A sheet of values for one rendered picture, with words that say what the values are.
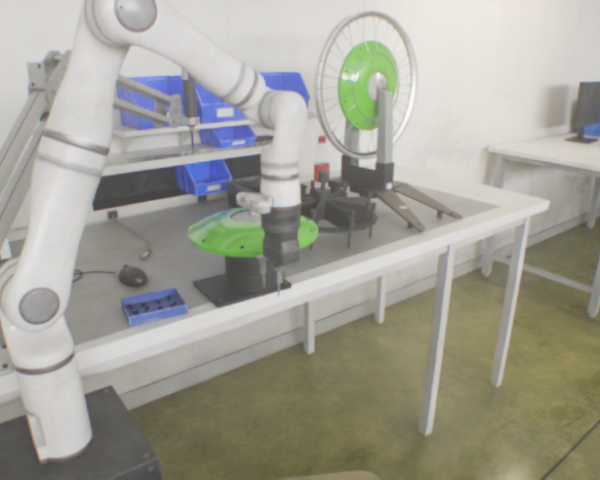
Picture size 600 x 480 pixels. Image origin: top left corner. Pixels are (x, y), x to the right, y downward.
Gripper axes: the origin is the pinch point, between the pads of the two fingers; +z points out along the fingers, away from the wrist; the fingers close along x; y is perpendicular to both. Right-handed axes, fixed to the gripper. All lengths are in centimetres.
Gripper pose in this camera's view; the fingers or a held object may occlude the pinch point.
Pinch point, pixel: (271, 291)
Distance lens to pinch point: 99.8
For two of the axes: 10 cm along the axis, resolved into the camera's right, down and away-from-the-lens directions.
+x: -6.0, -2.8, 7.5
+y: 8.0, -2.1, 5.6
